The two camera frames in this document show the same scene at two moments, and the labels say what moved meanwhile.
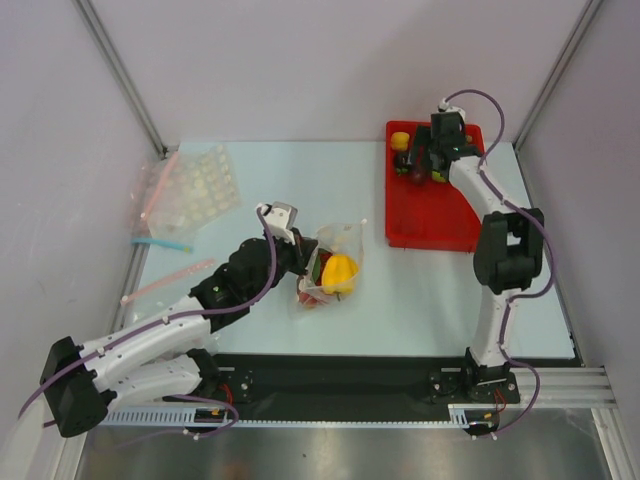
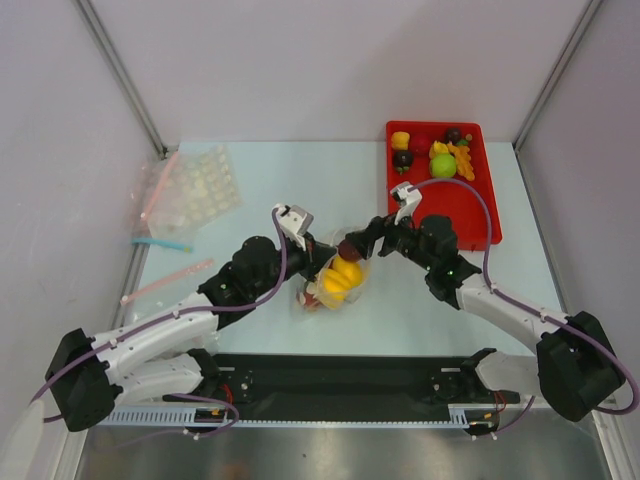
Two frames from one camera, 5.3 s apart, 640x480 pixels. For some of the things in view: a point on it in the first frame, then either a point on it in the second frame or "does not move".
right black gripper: [420, 155] to [377, 231]
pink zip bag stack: [178, 193] does not move
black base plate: [359, 386] does not move
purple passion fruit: [419, 177] to [348, 251]
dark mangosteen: [401, 167] does not move
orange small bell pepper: [399, 141] does not move
